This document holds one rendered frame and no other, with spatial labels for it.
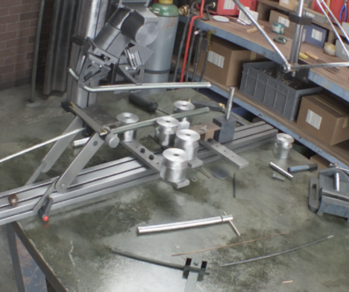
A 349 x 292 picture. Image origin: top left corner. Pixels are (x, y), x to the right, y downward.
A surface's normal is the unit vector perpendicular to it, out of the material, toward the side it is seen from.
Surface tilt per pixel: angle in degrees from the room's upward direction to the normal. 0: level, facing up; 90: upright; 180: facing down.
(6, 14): 90
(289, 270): 0
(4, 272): 0
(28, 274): 90
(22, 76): 90
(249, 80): 90
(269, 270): 0
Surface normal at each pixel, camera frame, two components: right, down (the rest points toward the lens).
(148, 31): 0.60, 0.58
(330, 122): -0.79, 0.20
